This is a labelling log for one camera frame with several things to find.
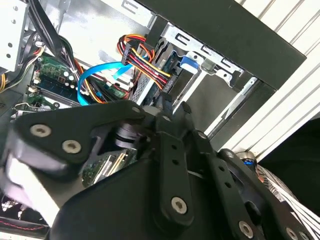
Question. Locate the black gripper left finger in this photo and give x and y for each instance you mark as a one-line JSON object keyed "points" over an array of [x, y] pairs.
{"points": [[75, 125]]}

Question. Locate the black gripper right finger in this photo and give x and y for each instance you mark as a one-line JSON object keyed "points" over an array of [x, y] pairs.
{"points": [[220, 175]]}

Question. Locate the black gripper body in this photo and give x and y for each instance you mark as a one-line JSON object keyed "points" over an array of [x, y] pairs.
{"points": [[112, 212]]}

